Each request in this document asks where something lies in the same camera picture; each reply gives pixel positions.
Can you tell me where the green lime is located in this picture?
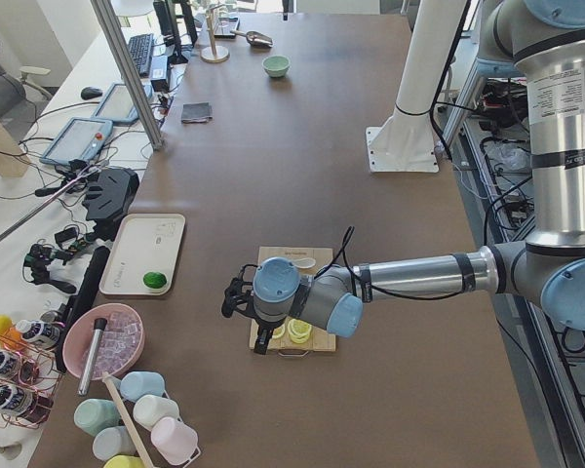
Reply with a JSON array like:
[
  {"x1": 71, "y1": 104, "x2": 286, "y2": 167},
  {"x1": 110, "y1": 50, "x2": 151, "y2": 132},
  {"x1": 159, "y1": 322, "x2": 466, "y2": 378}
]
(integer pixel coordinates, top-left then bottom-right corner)
[{"x1": 142, "y1": 271, "x2": 168, "y2": 290}]

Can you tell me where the dark grey folded cloth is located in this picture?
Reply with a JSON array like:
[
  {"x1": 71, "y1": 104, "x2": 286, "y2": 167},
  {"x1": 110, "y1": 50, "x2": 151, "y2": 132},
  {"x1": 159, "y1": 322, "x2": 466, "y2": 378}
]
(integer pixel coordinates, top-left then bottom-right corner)
[{"x1": 180, "y1": 102, "x2": 213, "y2": 124}]

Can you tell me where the blue plastic cup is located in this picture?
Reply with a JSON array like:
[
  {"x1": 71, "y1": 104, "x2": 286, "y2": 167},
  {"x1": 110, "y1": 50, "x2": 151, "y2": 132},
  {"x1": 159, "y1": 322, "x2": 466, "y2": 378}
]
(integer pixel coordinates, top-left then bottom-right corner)
[{"x1": 120, "y1": 370, "x2": 166, "y2": 402}]

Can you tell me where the blue teach pendant tablet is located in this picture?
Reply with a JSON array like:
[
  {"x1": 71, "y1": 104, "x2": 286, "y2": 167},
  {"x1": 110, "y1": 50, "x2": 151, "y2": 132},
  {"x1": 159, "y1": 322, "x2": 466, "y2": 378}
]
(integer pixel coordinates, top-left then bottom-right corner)
[{"x1": 40, "y1": 118, "x2": 113, "y2": 166}]

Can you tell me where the white bottle dark label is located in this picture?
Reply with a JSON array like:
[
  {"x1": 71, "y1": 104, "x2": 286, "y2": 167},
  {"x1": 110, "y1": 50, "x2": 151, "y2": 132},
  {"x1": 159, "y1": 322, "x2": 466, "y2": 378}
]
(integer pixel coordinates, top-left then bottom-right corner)
[{"x1": 15, "y1": 319, "x2": 60, "y2": 350}]

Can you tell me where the steel cylinder muddler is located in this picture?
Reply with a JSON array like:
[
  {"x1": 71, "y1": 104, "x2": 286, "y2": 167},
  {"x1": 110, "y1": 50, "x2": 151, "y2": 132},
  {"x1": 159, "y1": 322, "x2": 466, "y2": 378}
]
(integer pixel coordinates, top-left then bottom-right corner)
[{"x1": 77, "y1": 318, "x2": 107, "y2": 397}]

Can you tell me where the black long bar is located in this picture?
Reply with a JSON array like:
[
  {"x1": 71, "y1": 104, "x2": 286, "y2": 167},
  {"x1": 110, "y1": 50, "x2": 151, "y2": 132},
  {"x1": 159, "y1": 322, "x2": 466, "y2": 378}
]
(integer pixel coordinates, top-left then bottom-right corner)
[{"x1": 63, "y1": 246, "x2": 110, "y2": 332}]

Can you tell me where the yellow plastic cup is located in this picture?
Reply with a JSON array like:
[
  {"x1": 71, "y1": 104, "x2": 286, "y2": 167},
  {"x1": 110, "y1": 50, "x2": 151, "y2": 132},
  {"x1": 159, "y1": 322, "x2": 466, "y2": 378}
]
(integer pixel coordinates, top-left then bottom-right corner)
[{"x1": 103, "y1": 454, "x2": 144, "y2": 468}]

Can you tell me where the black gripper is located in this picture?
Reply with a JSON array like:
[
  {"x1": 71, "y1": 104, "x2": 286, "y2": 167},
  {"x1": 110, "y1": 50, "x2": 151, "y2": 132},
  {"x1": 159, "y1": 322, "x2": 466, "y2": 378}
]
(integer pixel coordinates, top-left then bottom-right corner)
[{"x1": 221, "y1": 264, "x2": 273, "y2": 354}]

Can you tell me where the mint green bowl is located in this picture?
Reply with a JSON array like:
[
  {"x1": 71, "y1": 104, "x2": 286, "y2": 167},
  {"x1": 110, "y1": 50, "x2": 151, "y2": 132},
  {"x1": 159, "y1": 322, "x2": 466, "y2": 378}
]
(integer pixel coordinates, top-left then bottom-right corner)
[{"x1": 262, "y1": 55, "x2": 291, "y2": 78}]

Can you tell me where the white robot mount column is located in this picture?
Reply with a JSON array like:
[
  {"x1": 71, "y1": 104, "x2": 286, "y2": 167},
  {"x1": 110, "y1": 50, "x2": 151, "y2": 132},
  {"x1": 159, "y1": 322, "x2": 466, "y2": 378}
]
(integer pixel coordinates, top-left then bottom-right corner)
[{"x1": 366, "y1": 0, "x2": 469, "y2": 173}]

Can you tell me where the pink bowl of ice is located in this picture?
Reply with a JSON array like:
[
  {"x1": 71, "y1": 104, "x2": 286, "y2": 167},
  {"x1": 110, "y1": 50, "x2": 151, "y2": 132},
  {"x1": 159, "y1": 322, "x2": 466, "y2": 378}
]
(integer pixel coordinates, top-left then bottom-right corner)
[{"x1": 62, "y1": 303, "x2": 145, "y2": 380}]

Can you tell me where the bamboo cutting board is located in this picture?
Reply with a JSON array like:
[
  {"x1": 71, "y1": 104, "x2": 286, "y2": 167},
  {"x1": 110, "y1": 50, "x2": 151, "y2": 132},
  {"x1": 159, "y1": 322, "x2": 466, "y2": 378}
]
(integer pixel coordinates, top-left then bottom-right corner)
[{"x1": 257, "y1": 247, "x2": 336, "y2": 357}]

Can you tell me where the black gripper mount part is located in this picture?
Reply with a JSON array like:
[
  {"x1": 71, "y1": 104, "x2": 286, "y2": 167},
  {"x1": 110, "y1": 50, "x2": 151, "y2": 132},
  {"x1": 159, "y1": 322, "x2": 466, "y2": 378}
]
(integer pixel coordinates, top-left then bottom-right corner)
[{"x1": 82, "y1": 168, "x2": 139, "y2": 242}]

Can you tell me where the white plastic cup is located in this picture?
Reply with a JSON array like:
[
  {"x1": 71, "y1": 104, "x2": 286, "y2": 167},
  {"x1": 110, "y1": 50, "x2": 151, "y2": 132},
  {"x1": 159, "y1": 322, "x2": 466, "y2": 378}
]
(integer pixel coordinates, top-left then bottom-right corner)
[{"x1": 133, "y1": 395, "x2": 180, "y2": 430}]

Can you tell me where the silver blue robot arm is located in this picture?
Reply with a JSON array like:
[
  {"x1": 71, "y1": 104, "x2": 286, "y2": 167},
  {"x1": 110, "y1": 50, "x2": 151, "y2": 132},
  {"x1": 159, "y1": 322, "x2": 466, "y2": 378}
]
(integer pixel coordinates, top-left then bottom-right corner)
[{"x1": 221, "y1": 1, "x2": 585, "y2": 354}]

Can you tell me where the green plastic cup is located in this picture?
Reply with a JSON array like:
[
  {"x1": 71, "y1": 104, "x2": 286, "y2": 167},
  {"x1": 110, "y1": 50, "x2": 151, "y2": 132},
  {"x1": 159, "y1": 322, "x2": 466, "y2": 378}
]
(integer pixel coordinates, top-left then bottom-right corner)
[{"x1": 73, "y1": 399, "x2": 120, "y2": 437}]

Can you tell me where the lemon slice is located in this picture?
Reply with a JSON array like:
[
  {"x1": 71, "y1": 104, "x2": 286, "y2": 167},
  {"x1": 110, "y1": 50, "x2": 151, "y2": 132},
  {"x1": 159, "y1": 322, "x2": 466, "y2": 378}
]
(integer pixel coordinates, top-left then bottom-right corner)
[
  {"x1": 287, "y1": 319, "x2": 313, "y2": 344},
  {"x1": 272, "y1": 324, "x2": 286, "y2": 339}
]

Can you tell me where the aluminium frame post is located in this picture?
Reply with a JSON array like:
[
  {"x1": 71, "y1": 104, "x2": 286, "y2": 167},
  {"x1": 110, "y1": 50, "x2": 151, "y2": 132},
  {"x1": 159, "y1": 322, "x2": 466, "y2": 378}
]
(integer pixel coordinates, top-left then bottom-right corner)
[{"x1": 91, "y1": 0, "x2": 164, "y2": 151}]

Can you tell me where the copper wire bottle rack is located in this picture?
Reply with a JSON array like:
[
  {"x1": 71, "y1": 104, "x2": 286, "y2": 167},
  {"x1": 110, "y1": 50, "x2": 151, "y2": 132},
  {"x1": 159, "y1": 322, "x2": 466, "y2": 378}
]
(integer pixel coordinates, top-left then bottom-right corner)
[{"x1": 0, "y1": 331, "x2": 62, "y2": 430}]

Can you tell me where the black keyboard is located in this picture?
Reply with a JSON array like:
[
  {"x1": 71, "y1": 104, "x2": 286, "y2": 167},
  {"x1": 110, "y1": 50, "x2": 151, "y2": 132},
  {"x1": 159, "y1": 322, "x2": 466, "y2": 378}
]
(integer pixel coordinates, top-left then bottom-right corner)
[{"x1": 128, "y1": 33, "x2": 154, "y2": 77}]

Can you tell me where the black computer mouse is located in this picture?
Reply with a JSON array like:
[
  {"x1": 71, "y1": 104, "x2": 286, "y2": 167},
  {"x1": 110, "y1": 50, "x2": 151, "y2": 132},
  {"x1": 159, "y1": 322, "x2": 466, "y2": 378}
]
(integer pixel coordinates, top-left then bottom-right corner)
[{"x1": 80, "y1": 87, "x2": 103, "y2": 100}]

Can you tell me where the white plastic spoon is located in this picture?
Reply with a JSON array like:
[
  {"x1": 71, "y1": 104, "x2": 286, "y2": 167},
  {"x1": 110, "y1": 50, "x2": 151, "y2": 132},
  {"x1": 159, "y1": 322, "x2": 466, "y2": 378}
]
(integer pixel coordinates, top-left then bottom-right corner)
[{"x1": 292, "y1": 257, "x2": 316, "y2": 270}]

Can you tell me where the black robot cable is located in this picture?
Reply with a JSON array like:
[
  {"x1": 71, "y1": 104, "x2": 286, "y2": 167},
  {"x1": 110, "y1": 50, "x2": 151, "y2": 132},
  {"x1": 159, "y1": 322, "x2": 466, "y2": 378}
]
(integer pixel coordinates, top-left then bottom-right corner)
[{"x1": 316, "y1": 225, "x2": 474, "y2": 301}]

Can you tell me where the beige plastic tray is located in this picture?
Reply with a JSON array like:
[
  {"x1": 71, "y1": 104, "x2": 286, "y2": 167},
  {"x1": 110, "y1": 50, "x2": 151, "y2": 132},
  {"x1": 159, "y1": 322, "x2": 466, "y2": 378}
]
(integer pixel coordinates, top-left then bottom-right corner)
[{"x1": 99, "y1": 214, "x2": 185, "y2": 296}]

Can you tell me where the metal scoop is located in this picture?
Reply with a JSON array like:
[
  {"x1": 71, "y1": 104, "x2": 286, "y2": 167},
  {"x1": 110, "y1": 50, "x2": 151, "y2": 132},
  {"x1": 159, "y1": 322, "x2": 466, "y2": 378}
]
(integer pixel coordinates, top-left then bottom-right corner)
[{"x1": 231, "y1": 29, "x2": 273, "y2": 48}]

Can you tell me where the pink plastic cup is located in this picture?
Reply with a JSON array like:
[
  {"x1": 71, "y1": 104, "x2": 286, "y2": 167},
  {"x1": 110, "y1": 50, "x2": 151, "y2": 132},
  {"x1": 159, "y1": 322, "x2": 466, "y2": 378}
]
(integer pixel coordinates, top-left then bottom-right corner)
[{"x1": 150, "y1": 416, "x2": 201, "y2": 466}]

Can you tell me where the wooden paper towel stand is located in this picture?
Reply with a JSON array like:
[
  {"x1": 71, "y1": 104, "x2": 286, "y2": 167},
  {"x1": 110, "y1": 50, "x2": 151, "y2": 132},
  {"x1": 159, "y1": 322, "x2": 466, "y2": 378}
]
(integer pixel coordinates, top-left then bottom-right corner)
[{"x1": 200, "y1": 5, "x2": 229, "y2": 63}]

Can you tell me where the grey plastic cup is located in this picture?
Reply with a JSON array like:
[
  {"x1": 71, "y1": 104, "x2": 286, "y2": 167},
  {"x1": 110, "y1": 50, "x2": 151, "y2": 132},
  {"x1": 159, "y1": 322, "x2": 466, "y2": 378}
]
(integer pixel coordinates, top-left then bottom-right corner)
[{"x1": 93, "y1": 426, "x2": 137, "y2": 461}]

